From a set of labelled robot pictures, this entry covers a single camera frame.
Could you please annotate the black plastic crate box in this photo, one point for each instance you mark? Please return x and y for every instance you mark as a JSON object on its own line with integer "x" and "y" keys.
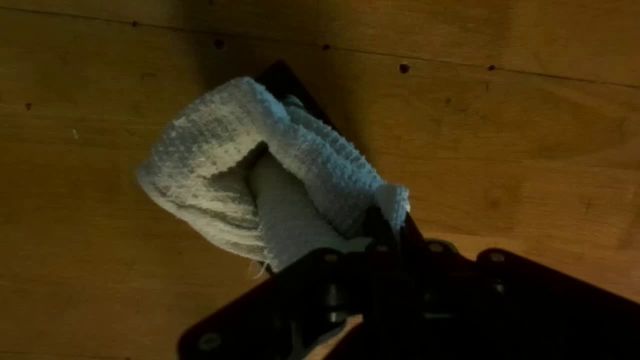
{"x": 282, "y": 83}

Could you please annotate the light grey cloth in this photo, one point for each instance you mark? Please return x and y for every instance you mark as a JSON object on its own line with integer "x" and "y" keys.
{"x": 264, "y": 178}

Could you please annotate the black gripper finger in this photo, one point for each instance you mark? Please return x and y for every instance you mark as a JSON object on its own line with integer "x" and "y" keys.
{"x": 382, "y": 239}

